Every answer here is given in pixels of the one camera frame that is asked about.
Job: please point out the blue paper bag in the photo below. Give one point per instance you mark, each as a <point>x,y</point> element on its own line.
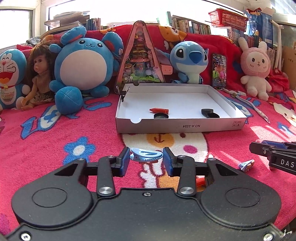
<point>259,24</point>

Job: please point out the light blue hair clip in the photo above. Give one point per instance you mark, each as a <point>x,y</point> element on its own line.
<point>145,156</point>

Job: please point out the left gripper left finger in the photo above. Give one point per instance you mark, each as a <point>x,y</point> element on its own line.
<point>110,167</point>

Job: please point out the black round lid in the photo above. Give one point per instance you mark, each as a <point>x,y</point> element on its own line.
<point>160,116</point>

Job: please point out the red patterned blanket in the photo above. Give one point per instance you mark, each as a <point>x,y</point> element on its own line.
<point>37,141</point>

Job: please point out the blue round mouse plush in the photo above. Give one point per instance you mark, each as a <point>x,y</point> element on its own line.
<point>83,66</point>

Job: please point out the orange toy piece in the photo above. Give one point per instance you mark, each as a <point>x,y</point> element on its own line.
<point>200,181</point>

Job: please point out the white cardboard box tray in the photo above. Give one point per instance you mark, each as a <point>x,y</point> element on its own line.
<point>184,102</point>

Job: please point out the red plastic basket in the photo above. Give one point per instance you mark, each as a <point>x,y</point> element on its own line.
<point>225,18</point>

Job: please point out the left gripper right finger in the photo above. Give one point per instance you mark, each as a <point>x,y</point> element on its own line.
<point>181,166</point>

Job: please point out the black binder clip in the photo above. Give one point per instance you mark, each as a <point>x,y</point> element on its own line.
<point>122,93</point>

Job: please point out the pink bunny plush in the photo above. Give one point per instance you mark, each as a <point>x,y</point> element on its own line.
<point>255,64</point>

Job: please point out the brown-haired doll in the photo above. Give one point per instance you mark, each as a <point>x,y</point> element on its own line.
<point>40,72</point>

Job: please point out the pink triangular toy box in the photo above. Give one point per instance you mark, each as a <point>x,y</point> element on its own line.
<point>139,62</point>

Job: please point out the blue Stitch plush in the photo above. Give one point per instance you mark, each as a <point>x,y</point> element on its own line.
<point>189,59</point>

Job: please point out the row of books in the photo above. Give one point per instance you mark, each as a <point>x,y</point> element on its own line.
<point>187,25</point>

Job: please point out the small blue orange hair clip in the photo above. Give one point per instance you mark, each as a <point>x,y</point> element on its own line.
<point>246,166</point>

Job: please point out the black round open case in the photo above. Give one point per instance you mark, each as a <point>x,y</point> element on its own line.
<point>209,113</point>

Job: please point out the Doraemon plush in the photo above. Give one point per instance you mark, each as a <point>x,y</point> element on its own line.
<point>13,69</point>

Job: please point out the smartphone with lit screen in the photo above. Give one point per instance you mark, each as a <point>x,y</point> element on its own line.
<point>219,76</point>

